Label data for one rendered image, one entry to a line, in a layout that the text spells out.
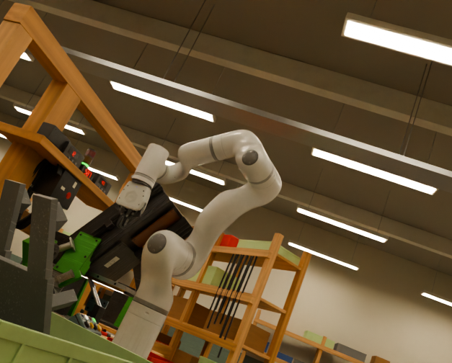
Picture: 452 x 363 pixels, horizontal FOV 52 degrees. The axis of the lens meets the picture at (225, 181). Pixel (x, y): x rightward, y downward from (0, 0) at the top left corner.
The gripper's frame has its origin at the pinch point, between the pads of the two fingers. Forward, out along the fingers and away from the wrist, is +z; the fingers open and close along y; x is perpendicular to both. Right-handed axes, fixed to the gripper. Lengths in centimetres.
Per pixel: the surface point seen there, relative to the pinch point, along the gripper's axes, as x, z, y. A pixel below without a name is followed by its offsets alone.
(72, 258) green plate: 37, 15, -34
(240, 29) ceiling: 290, -330, -133
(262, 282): 297, -48, 2
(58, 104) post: 15, -44, -66
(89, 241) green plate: 40, 6, -32
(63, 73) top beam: 7, -56, -66
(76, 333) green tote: -50, 36, 30
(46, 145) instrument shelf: 8, -21, -54
